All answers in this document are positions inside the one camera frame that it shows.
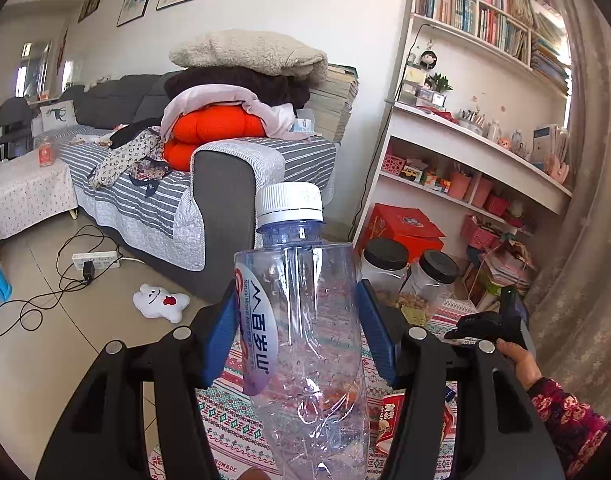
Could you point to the floral curtain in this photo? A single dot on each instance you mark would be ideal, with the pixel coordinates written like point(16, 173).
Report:
point(580, 235)

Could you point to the tall stack of books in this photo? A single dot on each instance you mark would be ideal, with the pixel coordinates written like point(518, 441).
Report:
point(335, 105)

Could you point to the striped quilted sofa cover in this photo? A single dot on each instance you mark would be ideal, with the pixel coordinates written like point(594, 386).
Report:
point(295, 160)

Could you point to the deer print pillow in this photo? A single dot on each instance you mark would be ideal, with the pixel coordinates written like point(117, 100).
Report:
point(57, 115)

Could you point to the grey sofa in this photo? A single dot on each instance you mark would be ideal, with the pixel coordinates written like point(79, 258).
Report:
point(225, 200)

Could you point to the red cardboard box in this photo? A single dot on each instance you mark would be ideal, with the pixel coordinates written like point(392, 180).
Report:
point(400, 225)

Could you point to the small potted plant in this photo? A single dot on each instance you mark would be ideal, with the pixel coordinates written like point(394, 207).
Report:
point(439, 82)

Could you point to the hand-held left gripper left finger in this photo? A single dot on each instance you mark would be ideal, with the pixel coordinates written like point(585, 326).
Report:
point(220, 335)

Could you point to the white bookcase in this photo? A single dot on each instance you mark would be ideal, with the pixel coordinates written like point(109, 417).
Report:
point(465, 140)

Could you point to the black-lid jar of pale snacks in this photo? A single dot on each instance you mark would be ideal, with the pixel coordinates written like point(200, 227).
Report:
point(435, 270)

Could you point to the person's left hand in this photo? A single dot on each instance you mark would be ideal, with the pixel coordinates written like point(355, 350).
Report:
point(253, 475)

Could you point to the red label container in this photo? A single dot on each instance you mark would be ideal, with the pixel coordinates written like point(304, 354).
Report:
point(45, 152)

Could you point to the white plush toy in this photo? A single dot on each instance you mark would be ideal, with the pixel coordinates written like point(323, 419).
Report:
point(158, 302)

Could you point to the small wall frames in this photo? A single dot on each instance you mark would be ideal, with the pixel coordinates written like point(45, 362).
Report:
point(90, 5)

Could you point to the dark brown blanket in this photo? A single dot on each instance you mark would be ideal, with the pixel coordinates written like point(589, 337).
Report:
point(225, 82)

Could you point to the red instant noodle cup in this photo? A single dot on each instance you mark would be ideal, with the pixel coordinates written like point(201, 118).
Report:
point(384, 420)

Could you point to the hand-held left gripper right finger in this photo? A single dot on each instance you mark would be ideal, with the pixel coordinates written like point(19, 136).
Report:
point(378, 335)

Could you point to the black-lid jar of brown snacks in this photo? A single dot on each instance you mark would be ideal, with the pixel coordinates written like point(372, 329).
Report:
point(385, 260)

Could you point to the pink basket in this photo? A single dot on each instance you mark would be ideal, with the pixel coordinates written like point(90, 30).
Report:
point(478, 232)
point(495, 205)

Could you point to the person's right hand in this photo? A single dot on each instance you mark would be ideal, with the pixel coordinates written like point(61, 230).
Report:
point(524, 362)

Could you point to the pile of papers and bags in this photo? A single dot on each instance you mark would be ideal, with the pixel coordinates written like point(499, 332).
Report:
point(505, 270)

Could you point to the tissue box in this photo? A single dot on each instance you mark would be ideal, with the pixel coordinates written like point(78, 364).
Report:
point(300, 125)

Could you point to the low table with floral cloth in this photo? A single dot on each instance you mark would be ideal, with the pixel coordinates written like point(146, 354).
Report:
point(25, 195)

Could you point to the orange cushion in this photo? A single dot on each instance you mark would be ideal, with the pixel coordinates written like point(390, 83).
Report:
point(210, 122)

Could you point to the patterned garment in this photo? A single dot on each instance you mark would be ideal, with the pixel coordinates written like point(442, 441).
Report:
point(125, 155)

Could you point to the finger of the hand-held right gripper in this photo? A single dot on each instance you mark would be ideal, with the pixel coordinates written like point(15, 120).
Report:
point(473, 327)

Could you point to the toy car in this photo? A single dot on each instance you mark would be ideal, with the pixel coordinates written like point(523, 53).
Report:
point(413, 172)

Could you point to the dark chair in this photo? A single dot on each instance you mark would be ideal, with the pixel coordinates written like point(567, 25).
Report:
point(12, 120)

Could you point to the patterned tablecloth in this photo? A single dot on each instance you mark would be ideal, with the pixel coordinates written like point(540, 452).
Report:
point(230, 410)

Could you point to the small doll figure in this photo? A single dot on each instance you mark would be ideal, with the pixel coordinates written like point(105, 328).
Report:
point(428, 60)

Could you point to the beige fleece blanket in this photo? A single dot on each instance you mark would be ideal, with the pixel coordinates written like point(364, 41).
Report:
point(245, 52)

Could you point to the pink cloth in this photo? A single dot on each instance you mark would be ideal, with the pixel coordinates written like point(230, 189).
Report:
point(210, 100)

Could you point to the white power strip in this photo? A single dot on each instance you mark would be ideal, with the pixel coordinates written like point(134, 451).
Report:
point(102, 259)

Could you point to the row of shelf books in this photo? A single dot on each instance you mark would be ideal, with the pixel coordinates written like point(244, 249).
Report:
point(465, 5)

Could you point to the pink lattice box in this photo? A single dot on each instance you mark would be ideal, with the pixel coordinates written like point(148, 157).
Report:
point(394, 162)

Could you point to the clear plastic water bottle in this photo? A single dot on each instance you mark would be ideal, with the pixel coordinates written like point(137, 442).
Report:
point(305, 310)

